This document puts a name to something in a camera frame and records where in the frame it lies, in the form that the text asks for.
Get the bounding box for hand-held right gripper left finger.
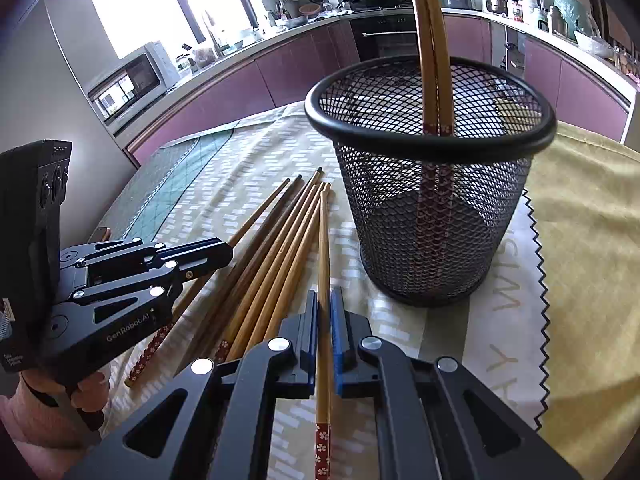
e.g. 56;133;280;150
65;289;321;480

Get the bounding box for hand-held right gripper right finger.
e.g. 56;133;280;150
330;287;583;480

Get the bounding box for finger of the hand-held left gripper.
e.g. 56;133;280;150
72;259;231;306
60;237;234;270

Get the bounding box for bunch of wooden chopsticks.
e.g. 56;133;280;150
125;169;331;388

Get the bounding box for black mesh utensil holder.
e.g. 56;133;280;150
304;56;557;308

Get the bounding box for person's left hand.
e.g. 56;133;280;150
70;372;111;433

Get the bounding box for green grid cutting mat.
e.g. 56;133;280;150
97;127;236;246

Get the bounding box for beige patterned cloth zigzag edge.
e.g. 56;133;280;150
90;100;551;480

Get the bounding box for grey refrigerator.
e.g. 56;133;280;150
0;0;141;168

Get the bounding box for white microwave oven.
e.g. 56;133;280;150
86;41;180;126

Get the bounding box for purple kitchen counter cabinets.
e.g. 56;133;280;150
125;10;631;161

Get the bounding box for chrome kitchen faucet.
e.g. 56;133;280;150
201;10;223;58

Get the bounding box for kitchen window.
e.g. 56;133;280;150
80;0;256;61

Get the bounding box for yellow cloth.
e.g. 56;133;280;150
492;95;640;480

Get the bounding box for black built-in oven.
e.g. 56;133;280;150
347;12;426;63

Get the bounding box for clear bag on counter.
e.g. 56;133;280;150
575;30;613;58

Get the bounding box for green plastic bag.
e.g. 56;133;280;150
552;0;588;36

